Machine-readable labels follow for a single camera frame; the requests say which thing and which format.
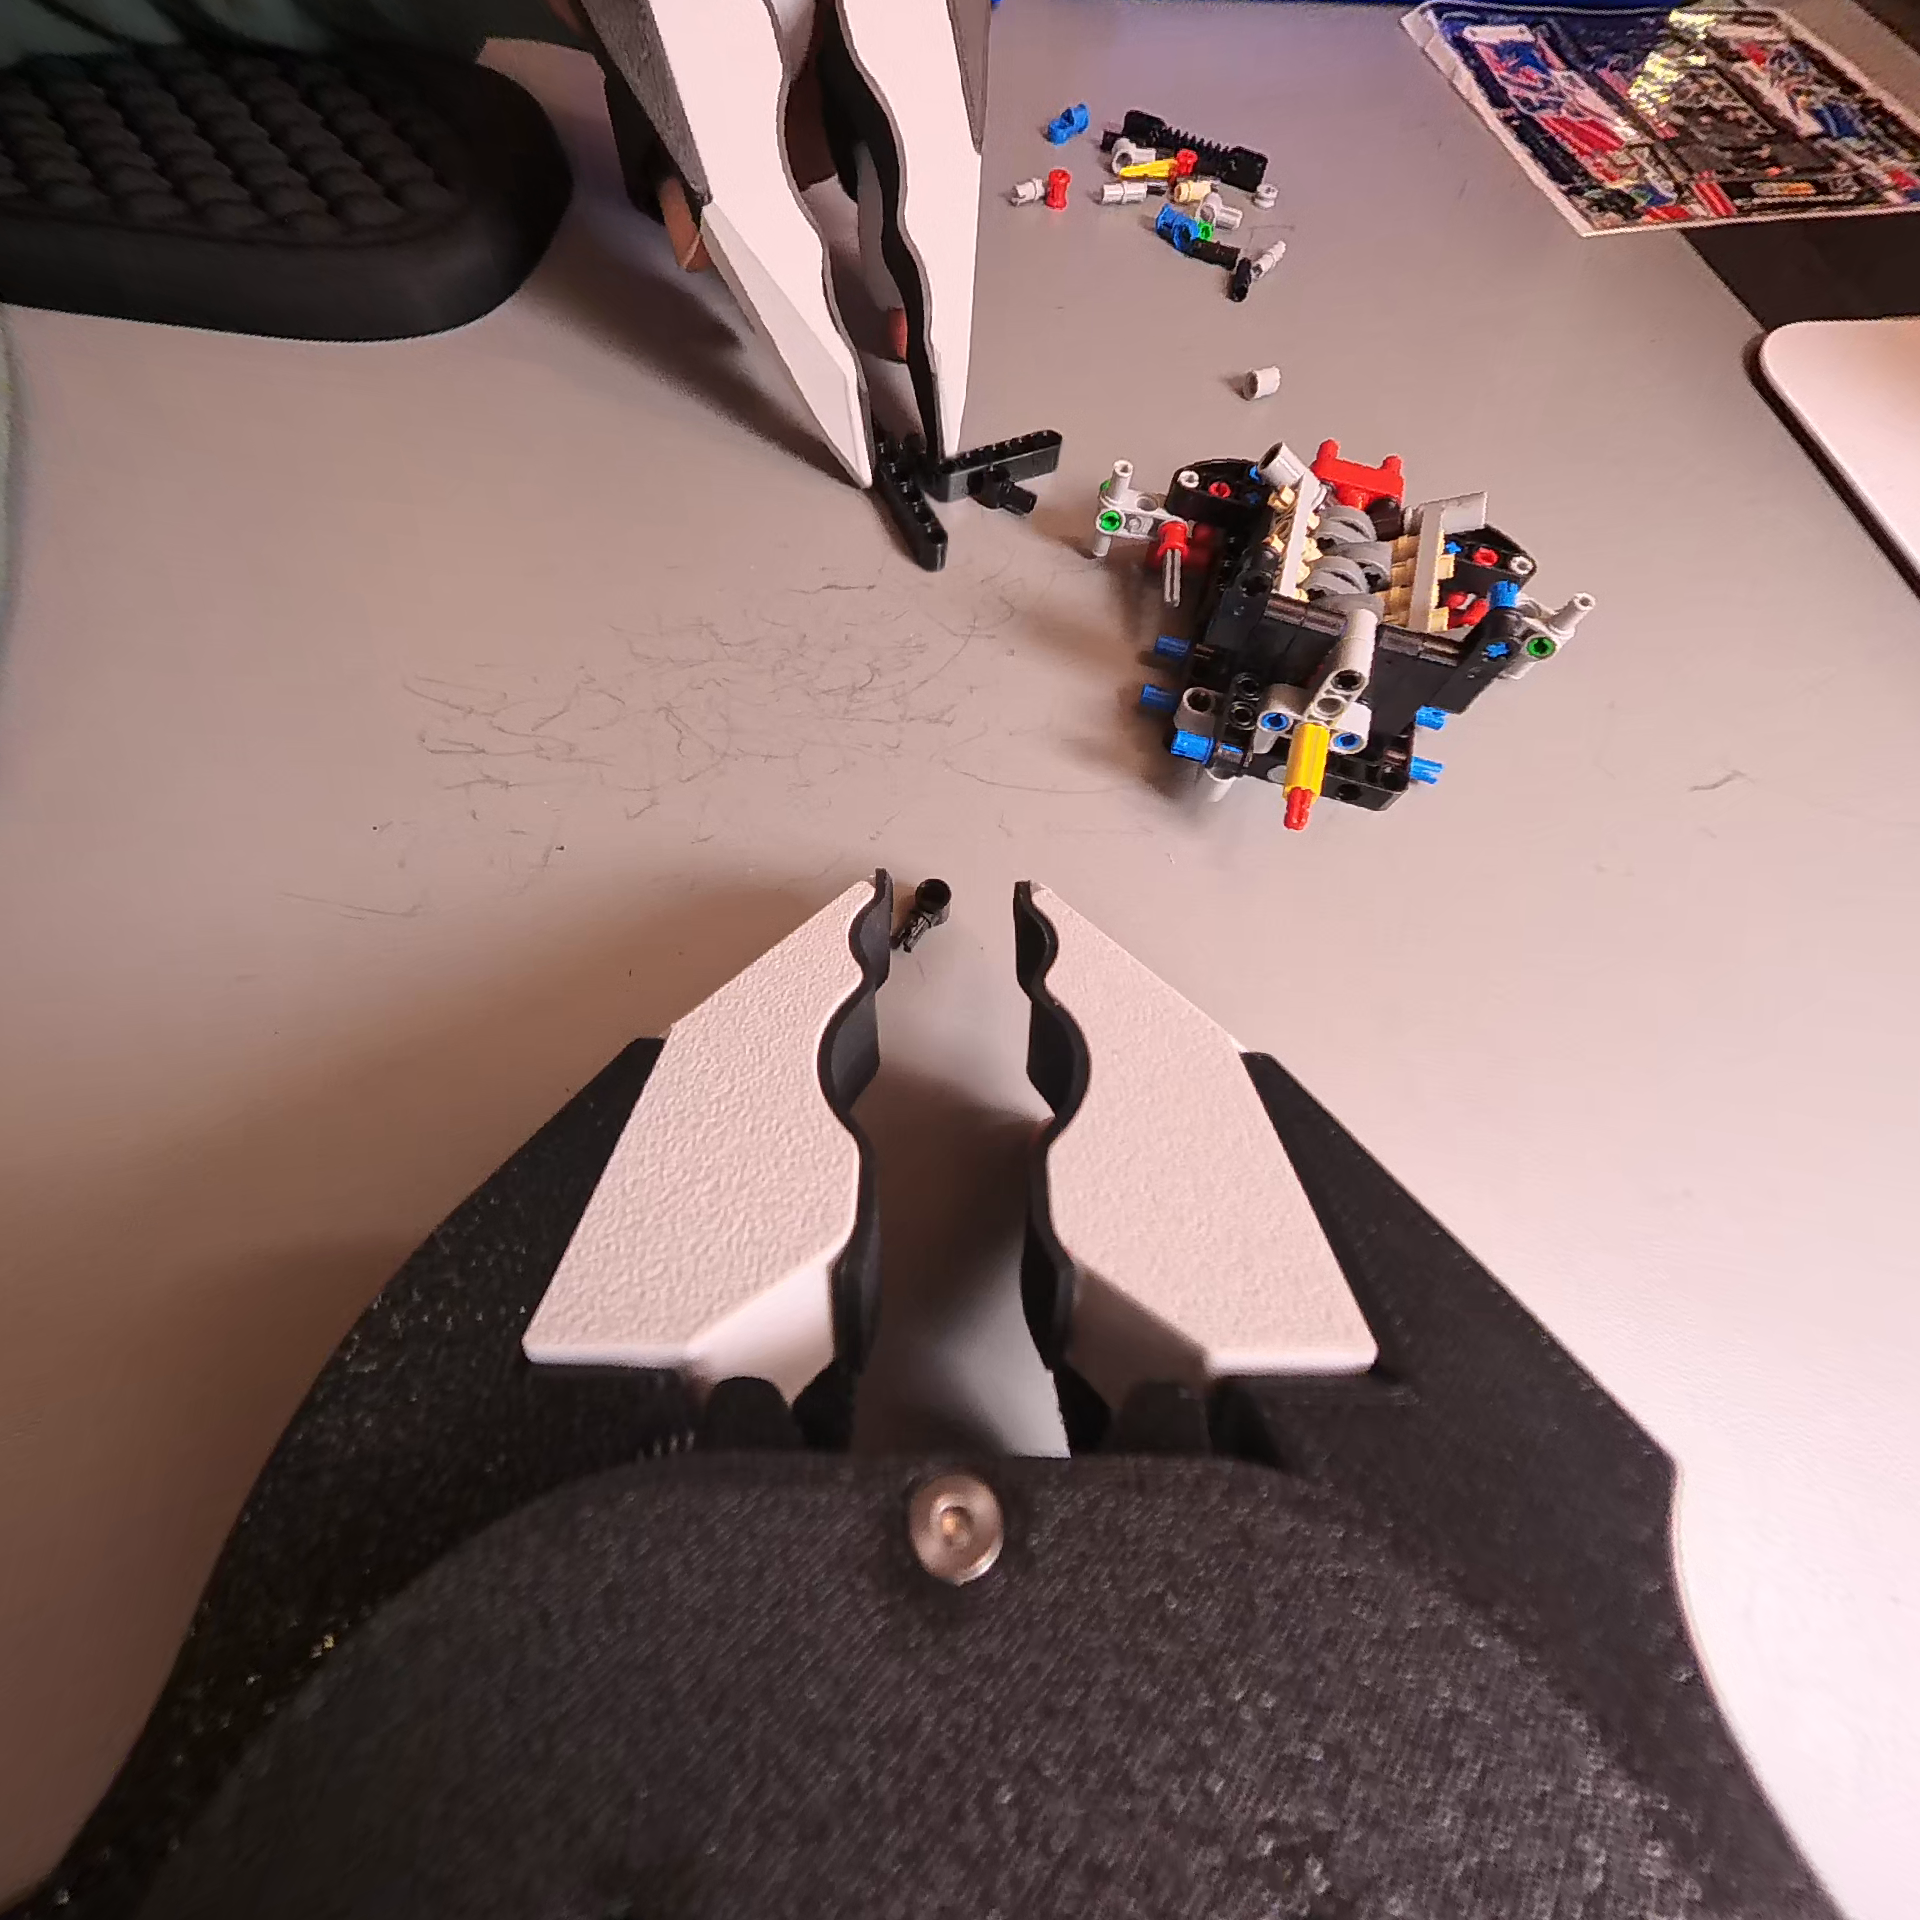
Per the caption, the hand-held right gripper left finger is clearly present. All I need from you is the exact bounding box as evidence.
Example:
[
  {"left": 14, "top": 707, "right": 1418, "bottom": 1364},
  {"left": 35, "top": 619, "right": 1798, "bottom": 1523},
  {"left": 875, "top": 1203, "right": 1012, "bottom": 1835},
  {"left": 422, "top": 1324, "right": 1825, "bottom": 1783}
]
[{"left": 521, "top": 874, "right": 897, "bottom": 1449}]

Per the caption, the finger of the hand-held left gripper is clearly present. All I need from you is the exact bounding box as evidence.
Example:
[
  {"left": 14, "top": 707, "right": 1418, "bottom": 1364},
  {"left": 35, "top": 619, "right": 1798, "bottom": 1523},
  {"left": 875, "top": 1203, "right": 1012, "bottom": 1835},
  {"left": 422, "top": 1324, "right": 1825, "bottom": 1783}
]
[
  {"left": 830, "top": 0, "right": 987, "bottom": 461},
  {"left": 633, "top": 0, "right": 879, "bottom": 492}
]

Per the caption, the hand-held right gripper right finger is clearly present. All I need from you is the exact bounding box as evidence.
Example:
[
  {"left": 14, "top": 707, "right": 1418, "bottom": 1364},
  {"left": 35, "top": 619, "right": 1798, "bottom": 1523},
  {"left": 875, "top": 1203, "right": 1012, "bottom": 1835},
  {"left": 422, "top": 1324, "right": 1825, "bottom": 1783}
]
[{"left": 1012, "top": 879, "right": 1384, "bottom": 1454}]

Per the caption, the long black lego beam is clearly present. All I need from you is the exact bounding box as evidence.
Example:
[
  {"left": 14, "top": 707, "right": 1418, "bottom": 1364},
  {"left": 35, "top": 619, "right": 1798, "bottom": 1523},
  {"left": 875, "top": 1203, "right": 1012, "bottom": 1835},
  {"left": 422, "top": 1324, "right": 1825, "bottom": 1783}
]
[{"left": 928, "top": 430, "right": 1068, "bottom": 506}]

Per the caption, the pile of loose lego pieces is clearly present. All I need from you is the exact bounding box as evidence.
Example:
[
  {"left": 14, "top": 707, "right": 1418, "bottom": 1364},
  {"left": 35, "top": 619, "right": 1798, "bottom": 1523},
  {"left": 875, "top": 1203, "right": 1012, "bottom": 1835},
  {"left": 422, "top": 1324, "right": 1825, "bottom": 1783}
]
[{"left": 1008, "top": 102, "right": 1292, "bottom": 306}]

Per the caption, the multicolour lego chassis assembly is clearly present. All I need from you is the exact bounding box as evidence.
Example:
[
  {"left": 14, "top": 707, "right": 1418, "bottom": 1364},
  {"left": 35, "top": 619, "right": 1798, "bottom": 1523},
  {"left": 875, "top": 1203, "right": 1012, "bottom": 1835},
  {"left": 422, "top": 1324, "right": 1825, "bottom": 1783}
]
[{"left": 1084, "top": 435, "right": 1600, "bottom": 834}]

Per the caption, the glossy lego sticker sheet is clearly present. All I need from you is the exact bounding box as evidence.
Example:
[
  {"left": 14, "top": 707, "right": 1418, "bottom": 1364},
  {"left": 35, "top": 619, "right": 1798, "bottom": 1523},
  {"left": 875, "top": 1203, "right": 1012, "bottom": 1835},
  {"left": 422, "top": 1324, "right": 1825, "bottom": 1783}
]
[{"left": 1402, "top": 0, "right": 1920, "bottom": 241}]

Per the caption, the black lego box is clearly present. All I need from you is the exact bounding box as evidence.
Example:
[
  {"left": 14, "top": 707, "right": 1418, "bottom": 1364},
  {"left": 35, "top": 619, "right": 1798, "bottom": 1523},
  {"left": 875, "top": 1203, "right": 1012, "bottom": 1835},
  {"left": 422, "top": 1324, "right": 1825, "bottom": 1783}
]
[{"left": 1681, "top": 211, "right": 1920, "bottom": 338}]

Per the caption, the black dimpled cushion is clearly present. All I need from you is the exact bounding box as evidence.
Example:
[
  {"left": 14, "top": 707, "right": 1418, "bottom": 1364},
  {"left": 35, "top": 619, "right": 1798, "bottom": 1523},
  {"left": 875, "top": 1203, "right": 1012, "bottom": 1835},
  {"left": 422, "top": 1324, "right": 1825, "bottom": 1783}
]
[{"left": 0, "top": 29, "right": 576, "bottom": 346}]

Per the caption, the white rounded stand base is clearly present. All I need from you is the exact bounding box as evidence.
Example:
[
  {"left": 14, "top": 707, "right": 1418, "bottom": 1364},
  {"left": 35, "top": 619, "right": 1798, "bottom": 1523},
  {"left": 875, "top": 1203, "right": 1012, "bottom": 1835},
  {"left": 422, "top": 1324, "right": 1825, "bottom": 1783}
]
[{"left": 1755, "top": 318, "right": 1920, "bottom": 590}]

